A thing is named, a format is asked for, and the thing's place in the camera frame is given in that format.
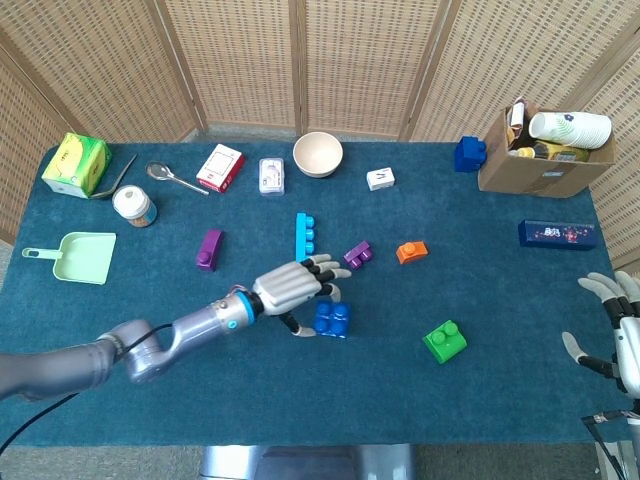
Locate dark blue four-stud block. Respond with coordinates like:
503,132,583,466
313,300,352,340

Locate metal spoon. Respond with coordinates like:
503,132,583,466
145,160,211,197

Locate light blue long block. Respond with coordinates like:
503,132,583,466
294,212,317,264

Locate dark blue long box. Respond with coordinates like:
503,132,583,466
517,218,598,250

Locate purple two-stud small block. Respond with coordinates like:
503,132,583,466
342,240,375,271

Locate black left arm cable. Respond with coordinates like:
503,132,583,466
0,323,174,454

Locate snack packets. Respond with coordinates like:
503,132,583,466
505,97,529,151

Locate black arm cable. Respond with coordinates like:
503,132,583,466
582,410,640,480
0,323,174,454

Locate red and white box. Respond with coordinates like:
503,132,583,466
195,143,246,195

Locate small white box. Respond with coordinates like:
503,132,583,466
366,166,396,192

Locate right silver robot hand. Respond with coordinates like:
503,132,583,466
561,270,640,399

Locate purple one-stud curved block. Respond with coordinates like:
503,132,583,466
195,228,225,273

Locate yellow drink bottle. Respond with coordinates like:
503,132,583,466
514,140,591,163

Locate light green dustpan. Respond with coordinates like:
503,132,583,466
21,231,118,286

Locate orange one-stud block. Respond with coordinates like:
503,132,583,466
395,240,430,266

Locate teal table carpet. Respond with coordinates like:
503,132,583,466
0,142,631,448

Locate paper cups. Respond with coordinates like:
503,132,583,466
528,111,613,150

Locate dark blue tall block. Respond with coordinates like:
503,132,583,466
453,135,489,174

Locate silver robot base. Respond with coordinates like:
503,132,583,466
198,443,416,480

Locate green yellow tissue pack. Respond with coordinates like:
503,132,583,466
41,131,113,200

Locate clear plastic white case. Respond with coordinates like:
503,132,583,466
258,157,287,196

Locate green two-stud block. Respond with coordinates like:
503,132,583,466
422,319,469,365

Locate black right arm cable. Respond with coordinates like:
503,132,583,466
582,410,640,480

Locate white-lidded clear jar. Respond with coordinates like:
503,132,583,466
111,184,158,229

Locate beige bowl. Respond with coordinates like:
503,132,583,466
292,131,345,179

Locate wicker folding screen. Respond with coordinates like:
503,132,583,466
0,0,640,311

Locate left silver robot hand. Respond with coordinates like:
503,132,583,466
252,253,353,337

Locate cardboard box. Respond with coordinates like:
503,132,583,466
477,99,617,200

